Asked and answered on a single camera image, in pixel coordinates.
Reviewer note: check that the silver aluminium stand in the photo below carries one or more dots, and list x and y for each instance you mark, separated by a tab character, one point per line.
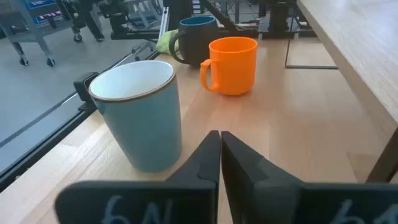
163	21

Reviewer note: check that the green cloth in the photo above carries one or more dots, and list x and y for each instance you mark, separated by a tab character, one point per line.
164	43

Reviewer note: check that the orange plastic mug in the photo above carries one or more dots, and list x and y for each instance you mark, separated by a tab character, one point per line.
233	68

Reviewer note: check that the person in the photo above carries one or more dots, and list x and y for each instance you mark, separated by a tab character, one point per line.
91	21

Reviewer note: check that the black stand base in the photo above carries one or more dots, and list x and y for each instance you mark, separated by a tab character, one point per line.
124	28

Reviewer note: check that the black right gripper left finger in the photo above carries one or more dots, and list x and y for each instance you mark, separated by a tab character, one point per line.
186	202

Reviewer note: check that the wooden shelf black metal frame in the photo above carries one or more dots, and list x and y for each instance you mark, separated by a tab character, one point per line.
357	46

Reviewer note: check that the small black camera box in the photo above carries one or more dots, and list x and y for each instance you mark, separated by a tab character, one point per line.
84	87

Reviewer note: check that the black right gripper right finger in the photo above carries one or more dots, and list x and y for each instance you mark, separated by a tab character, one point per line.
264	193

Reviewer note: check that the black mug blue inside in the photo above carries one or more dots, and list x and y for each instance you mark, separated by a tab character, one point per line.
199	40

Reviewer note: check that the tall teal ceramic cup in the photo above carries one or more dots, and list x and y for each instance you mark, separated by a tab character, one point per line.
143	130

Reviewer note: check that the gray wheeled cart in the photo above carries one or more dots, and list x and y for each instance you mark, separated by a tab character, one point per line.
34	34

